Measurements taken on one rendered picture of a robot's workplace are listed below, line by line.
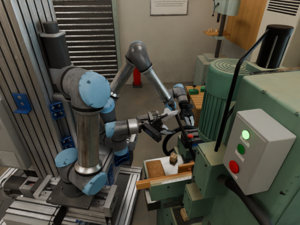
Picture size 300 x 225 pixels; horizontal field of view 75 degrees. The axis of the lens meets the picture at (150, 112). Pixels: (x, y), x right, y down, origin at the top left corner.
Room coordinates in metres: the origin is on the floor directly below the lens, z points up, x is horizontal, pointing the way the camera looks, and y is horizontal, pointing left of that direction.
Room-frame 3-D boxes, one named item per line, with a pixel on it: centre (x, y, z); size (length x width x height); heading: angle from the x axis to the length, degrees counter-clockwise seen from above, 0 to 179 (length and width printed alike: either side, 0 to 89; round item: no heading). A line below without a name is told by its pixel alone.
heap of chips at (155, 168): (0.69, -0.03, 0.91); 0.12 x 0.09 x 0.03; 12
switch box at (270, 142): (0.31, -0.23, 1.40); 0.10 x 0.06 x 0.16; 12
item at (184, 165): (0.68, -0.25, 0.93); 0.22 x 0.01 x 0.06; 102
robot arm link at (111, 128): (0.74, 0.16, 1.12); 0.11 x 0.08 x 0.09; 102
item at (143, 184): (0.64, -0.24, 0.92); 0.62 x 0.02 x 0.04; 102
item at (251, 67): (0.52, -0.32, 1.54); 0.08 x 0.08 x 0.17; 12
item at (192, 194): (0.44, -0.18, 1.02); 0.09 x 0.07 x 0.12; 102
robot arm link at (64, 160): (0.65, 0.38, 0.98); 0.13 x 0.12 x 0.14; 54
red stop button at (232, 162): (0.30, -0.19, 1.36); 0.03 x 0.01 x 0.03; 12
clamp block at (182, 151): (0.84, -0.25, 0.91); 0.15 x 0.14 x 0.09; 102
